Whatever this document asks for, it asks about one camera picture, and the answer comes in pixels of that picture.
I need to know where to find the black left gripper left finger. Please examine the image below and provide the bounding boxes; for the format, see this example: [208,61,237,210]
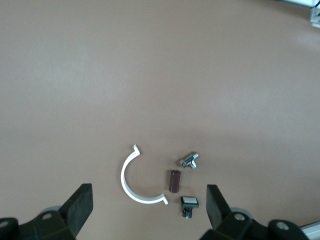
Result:
[0,183,94,240]

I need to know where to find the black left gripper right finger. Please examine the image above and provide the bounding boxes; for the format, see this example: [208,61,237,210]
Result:
[199,184,311,240]

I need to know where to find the black white rectangular push button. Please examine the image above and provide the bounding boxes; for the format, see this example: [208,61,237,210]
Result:
[179,195,201,221]

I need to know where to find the brown terminal block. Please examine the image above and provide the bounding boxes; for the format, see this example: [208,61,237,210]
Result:
[166,169,182,194]

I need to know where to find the silver metal fitting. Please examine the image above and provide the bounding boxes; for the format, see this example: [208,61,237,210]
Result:
[177,151,201,170]

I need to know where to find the white curved plastic clamp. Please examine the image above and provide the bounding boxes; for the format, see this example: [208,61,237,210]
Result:
[120,143,169,206]

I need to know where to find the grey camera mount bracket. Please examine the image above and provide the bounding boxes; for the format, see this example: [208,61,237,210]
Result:
[309,6,320,28]

